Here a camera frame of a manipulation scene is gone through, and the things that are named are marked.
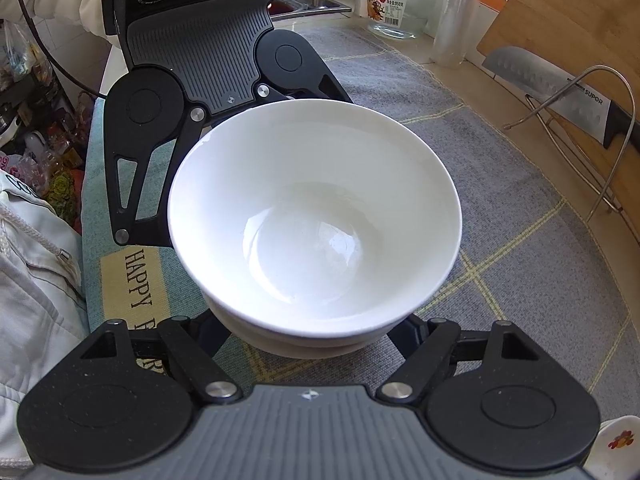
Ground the black cable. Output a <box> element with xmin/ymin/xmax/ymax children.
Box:
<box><xmin>6</xmin><ymin>0</ymin><xmax>109</xmax><ymax>99</ymax></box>

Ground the white jacket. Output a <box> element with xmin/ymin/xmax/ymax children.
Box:
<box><xmin>1</xmin><ymin>171</ymin><xmax>89</xmax><ymax>479</ymax></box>

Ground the white floral bowl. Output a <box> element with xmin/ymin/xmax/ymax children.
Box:
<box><xmin>167</xmin><ymin>100</ymin><xmax>462</xmax><ymax>339</ymax></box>
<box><xmin>198</xmin><ymin>280</ymin><xmax>440</xmax><ymax>341</ymax></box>
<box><xmin>230</xmin><ymin>327</ymin><xmax>385</xmax><ymax>360</ymax></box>

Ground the clear plastic wrap roll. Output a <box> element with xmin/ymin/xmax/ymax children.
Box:
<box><xmin>431</xmin><ymin>0</ymin><xmax>480</xmax><ymax>68</ymax></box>

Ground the grey checked dish mat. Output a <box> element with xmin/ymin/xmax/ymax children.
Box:
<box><xmin>79</xmin><ymin>24</ymin><xmax>633</xmax><ymax>421</ymax></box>

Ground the white fruit plate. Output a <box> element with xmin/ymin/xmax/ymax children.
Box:
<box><xmin>584</xmin><ymin>415</ymin><xmax>640</xmax><ymax>480</ymax></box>

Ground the black handled kitchen knife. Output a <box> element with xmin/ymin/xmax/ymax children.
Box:
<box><xmin>483</xmin><ymin>46</ymin><xmax>630</xmax><ymax>148</ymax></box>

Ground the metal wire board stand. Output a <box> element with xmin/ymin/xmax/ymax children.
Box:
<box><xmin>503</xmin><ymin>64</ymin><xmax>639</xmax><ymax>220</ymax></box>

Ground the bamboo cutting board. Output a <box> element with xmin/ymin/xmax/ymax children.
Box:
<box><xmin>477</xmin><ymin>0</ymin><xmax>639</xmax><ymax>217</ymax></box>

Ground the stainless steel sink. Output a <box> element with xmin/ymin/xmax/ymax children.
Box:
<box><xmin>268</xmin><ymin>0</ymin><xmax>352</xmax><ymax>22</ymax></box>

